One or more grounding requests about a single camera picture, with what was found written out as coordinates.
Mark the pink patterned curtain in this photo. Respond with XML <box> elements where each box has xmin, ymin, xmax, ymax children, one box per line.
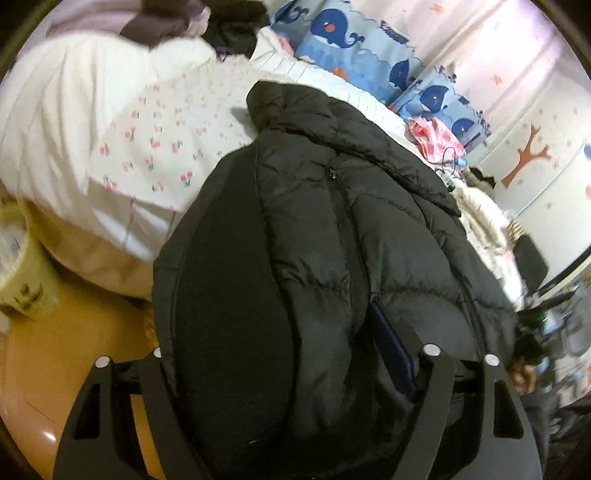
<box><xmin>352</xmin><ymin>1</ymin><xmax>565</xmax><ymax>135</ymax></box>

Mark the pink checkered cloth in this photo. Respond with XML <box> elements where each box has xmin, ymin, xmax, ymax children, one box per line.
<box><xmin>407</xmin><ymin>117</ymin><xmax>467</xmax><ymax>168</ymax></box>

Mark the black garment at bedhead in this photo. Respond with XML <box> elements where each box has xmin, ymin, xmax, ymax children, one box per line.
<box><xmin>202</xmin><ymin>0</ymin><xmax>270</xmax><ymax>58</ymax></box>

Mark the blue whale pillow near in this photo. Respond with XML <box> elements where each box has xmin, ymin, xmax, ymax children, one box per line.
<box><xmin>392</xmin><ymin>67</ymin><xmax>491</xmax><ymax>153</ymax></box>

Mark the blue whale pillow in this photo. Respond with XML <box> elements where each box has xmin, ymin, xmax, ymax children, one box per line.
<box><xmin>392</xmin><ymin>67</ymin><xmax>491</xmax><ymax>153</ymax></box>
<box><xmin>271</xmin><ymin>1</ymin><xmax>424</xmax><ymax>105</ymax></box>

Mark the blue whale pillow far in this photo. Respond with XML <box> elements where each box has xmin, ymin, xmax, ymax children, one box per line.
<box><xmin>271</xmin><ymin>1</ymin><xmax>424</xmax><ymax>105</ymax></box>

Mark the black puffer jacket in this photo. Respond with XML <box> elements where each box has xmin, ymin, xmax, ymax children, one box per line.
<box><xmin>153</xmin><ymin>81</ymin><xmax>517</xmax><ymax>479</ymax></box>

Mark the white floral bed sheet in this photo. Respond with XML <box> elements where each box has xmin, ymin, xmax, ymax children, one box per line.
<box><xmin>1</xmin><ymin>28</ymin><xmax>409</xmax><ymax>298</ymax></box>

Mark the white fluffy blanket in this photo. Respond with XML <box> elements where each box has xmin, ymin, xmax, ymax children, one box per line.
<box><xmin>452</xmin><ymin>186</ymin><xmax>526</xmax><ymax>310</ymax></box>

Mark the brown grey garment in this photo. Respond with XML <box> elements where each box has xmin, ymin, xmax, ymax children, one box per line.
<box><xmin>47</xmin><ymin>0</ymin><xmax>211</xmax><ymax>48</ymax></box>

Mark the yellow plastic basket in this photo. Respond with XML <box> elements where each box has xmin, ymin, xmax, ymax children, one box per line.
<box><xmin>1</xmin><ymin>202</ymin><xmax>61</xmax><ymax>319</ymax></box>

